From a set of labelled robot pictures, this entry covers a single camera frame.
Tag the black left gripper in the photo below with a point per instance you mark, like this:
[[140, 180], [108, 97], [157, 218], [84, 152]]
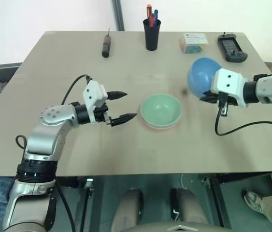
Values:
[[100, 113]]

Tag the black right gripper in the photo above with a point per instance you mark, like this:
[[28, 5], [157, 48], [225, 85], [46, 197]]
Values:
[[230, 100]]

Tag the blue bowl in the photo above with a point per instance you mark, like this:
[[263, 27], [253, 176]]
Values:
[[199, 75]]

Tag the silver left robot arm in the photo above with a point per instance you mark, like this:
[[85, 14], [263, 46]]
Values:
[[53, 116]]

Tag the green bowl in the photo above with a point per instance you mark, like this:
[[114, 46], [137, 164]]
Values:
[[161, 108]]

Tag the pink bowl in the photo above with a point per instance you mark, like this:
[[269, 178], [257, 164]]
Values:
[[161, 128]]

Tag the black handheld controller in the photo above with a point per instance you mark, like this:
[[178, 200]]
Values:
[[231, 47]]

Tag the clear box of coloured pins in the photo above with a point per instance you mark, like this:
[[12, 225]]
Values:
[[193, 43]]

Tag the black screwdriver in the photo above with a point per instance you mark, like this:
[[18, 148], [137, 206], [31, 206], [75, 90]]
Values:
[[106, 46]]

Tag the black pen cup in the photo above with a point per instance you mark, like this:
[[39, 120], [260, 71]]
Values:
[[152, 36]]

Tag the person's grey sneaker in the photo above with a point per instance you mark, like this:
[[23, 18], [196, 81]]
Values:
[[253, 200]]

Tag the robot's grey torso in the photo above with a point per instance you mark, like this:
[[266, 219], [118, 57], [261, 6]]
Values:
[[176, 227]]

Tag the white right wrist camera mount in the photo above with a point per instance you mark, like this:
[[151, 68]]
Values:
[[227, 82]]

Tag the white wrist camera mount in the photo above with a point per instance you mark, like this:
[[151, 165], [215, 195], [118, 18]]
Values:
[[94, 93], [227, 82]]

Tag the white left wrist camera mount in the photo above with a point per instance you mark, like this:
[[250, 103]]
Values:
[[94, 93]]

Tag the grey metal post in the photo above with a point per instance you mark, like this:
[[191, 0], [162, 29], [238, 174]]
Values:
[[118, 14]]

